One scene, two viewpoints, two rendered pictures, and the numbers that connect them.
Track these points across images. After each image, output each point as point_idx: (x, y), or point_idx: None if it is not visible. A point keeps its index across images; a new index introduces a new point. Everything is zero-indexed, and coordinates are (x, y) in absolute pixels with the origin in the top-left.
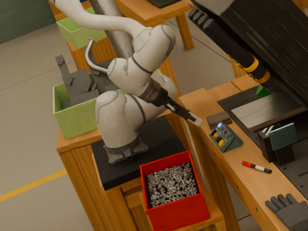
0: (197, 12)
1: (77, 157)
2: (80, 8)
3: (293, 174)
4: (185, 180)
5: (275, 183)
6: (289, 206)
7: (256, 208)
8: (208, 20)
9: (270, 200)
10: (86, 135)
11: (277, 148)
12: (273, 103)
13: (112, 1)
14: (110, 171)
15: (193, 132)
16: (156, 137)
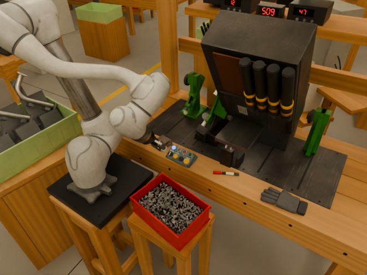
0: (256, 61)
1: (9, 201)
2: (52, 55)
3: (253, 172)
4: (176, 197)
5: (248, 181)
6: (280, 196)
7: (244, 203)
8: (286, 69)
9: (259, 195)
10: (15, 179)
11: (239, 157)
12: (240, 126)
13: (65, 49)
14: (96, 209)
15: (119, 154)
16: (115, 167)
